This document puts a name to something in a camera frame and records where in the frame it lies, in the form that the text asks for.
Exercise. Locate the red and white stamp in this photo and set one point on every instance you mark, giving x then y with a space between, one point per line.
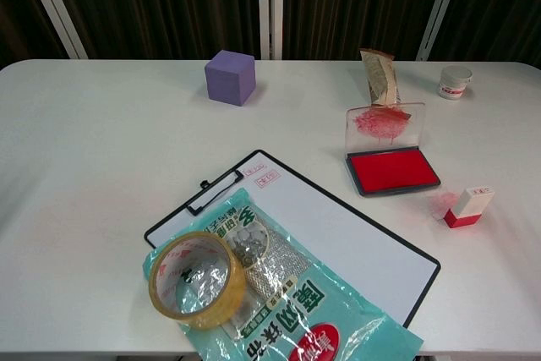
467 209

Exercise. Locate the black clipboard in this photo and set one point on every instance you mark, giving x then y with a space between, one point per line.
203 184

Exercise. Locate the purple foam cube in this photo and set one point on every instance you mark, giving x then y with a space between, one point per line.
228 80

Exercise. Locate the white paper sheet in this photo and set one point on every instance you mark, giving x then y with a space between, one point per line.
338 242

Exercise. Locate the red ink pad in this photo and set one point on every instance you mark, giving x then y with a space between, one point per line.
393 171

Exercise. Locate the brown snack bar wrapper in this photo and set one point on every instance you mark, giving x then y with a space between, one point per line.
380 78

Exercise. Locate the teal snack bag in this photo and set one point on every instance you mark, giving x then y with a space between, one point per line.
296 314

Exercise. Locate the clear packing tape roll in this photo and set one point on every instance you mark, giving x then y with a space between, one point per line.
198 318

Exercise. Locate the small white jar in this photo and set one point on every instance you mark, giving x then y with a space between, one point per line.
454 82

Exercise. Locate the white upright frame post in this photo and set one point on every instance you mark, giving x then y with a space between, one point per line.
270 6

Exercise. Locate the white slanted frame post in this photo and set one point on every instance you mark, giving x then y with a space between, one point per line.
441 10
55 10

